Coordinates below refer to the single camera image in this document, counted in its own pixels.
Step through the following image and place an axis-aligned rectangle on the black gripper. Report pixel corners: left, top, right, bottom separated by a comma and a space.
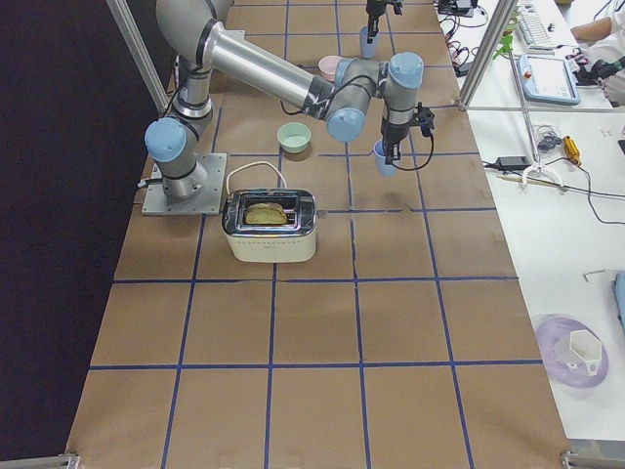
366, 12, 415, 165

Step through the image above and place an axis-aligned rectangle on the light blue cup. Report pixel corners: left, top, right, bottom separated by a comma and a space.
359, 25, 378, 59
373, 140, 396, 177

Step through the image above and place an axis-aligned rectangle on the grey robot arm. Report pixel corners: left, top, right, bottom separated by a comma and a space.
365, 0, 403, 44
145, 1, 434, 203

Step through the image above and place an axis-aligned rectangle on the pink bowl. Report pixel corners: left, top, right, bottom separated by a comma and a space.
317, 55, 343, 82

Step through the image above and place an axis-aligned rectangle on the mint green bowl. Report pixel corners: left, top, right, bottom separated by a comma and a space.
276, 122, 312, 153

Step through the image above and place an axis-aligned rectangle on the green plastic clamp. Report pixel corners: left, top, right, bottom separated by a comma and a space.
492, 33, 514, 61

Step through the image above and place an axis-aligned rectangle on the black power adapter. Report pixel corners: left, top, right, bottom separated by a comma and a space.
495, 156, 531, 171

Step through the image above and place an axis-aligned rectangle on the white keyboard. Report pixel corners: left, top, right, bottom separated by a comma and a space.
517, 3, 556, 52

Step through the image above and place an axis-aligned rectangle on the teach pendant tablet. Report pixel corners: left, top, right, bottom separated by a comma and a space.
517, 54, 580, 106

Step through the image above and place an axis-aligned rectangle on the toast slice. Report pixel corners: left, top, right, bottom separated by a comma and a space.
244, 202, 288, 225

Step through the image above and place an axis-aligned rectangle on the cream toaster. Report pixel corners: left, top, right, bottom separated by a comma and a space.
222, 189, 317, 263

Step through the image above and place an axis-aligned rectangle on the purple plastic plate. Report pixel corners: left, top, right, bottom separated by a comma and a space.
536, 316, 609, 389

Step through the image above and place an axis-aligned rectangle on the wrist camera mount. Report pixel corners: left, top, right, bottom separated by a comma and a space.
412, 102, 435, 138

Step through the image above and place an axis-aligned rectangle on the white power cable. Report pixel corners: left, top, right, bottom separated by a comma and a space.
226, 161, 289, 194

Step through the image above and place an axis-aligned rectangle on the aluminium frame post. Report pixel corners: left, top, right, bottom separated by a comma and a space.
458, 0, 517, 109

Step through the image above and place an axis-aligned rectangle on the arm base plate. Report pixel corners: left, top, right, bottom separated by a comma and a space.
142, 152, 228, 216

